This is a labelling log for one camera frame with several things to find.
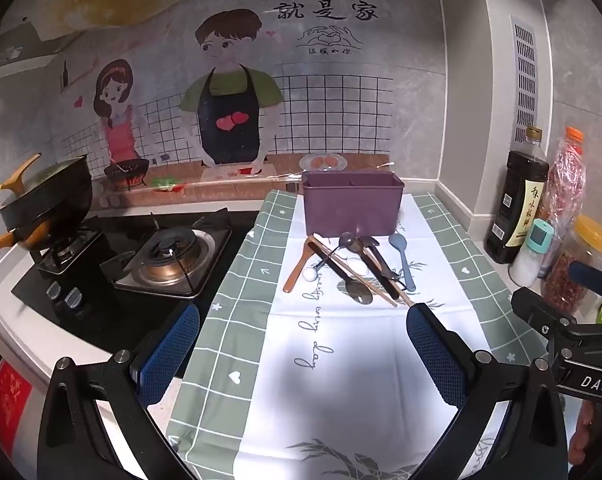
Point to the red sticker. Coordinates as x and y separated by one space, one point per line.
6 400

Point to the plastic bottle orange cap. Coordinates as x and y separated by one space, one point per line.
566 180

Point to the blue plastic spoon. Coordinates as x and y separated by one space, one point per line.
401 255

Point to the dark soy sauce bottle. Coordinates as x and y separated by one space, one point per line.
516 200

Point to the grey stove knob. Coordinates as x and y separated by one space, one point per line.
74 298
55 291

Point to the dark wooden spatula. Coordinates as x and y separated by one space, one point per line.
376 265

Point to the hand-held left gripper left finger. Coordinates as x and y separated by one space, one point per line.
168 350

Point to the black gas stove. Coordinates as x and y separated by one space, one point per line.
146 265

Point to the small dark ladle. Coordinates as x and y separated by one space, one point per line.
347 241

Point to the green white checked tablecloth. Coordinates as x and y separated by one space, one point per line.
281 360

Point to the purple utensil holder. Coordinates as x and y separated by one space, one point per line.
353 207

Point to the wooden chopstick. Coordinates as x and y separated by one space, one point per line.
406 299
337 260

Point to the range hood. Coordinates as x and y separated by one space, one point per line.
26 50

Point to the clear jar yellow lid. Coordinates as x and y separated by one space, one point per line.
576 260

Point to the white shaker teal cap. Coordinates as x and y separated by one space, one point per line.
531 260

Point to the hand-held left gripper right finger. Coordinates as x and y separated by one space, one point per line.
438 355

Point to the brown wooden spoon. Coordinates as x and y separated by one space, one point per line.
300 266

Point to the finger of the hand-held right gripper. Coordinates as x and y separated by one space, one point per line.
541 310
593 280

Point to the grey vent grille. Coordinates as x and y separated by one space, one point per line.
524 80

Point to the person's right hand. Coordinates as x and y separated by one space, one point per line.
581 435

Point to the white spoon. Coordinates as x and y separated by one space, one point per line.
309 272

